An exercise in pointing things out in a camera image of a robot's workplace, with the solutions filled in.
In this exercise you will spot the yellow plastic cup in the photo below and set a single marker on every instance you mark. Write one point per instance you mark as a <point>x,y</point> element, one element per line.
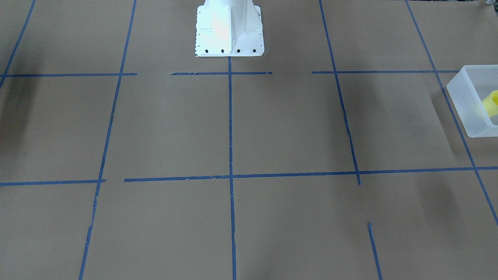
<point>490,104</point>

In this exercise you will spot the translucent plastic bin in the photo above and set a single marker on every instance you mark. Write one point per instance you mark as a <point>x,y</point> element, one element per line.
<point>467,89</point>

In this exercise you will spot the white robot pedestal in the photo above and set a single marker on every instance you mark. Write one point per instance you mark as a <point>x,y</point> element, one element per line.
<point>229,28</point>

